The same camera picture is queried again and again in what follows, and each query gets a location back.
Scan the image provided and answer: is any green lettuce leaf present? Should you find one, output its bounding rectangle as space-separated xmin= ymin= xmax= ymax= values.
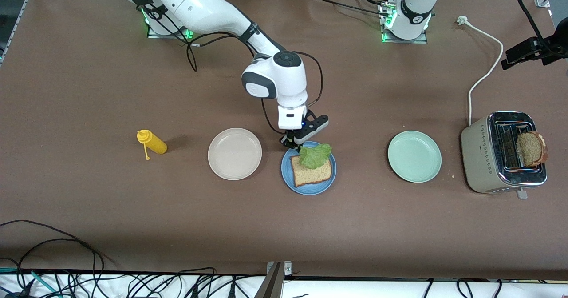
xmin=299 ymin=143 xmax=332 ymax=170

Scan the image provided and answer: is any brown bread slice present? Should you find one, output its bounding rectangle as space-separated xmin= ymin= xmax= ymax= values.
xmin=291 ymin=154 xmax=333 ymax=188
xmin=516 ymin=131 xmax=549 ymax=167

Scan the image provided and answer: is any yellow mustard squeeze bottle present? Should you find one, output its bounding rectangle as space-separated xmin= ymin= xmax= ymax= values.
xmin=137 ymin=129 xmax=168 ymax=161

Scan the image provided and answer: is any blue round plate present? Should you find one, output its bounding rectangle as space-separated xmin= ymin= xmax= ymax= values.
xmin=281 ymin=141 xmax=337 ymax=196

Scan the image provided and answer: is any beige round plate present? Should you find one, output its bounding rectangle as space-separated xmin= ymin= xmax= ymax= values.
xmin=208 ymin=128 xmax=263 ymax=181

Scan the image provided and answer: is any light green round plate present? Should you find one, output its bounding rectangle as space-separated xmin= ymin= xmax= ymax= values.
xmin=387 ymin=131 xmax=442 ymax=183

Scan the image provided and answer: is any beige chrome two-slot toaster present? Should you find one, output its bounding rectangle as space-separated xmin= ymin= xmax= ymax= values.
xmin=461 ymin=111 xmax=548 ymax=200

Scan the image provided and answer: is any white toaster power cord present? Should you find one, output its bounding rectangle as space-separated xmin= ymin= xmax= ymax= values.
xmin=456 ymin=16 xmax=505 ymax=126

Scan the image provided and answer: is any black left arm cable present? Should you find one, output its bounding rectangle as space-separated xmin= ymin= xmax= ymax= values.
xmin=514 ymin=0 xmax=555 ymax=45

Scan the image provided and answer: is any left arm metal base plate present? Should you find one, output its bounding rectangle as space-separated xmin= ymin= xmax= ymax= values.
xmin=379 ymin=3 xmax=429 ymax=44

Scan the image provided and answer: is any black base power cable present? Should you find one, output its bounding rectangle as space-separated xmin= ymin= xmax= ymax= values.
xmin=311 ymin=0 xmax=393 ymax=17

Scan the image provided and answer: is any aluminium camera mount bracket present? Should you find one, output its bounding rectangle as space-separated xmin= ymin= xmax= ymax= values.
xmin=255 ymin=261 xmax=292 ymax=298

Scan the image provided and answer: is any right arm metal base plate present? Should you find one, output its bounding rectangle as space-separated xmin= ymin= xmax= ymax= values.
xmin=147 ymin=16 xmax=196 ymax=39

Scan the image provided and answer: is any long black cable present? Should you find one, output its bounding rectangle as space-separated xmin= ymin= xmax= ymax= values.
xmin=0 ymin=220 xmax=105 ymax=290

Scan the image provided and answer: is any teal cable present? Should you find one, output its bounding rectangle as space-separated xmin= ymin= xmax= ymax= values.
xmin=0 ymin=267 xmax=59 ymax=297

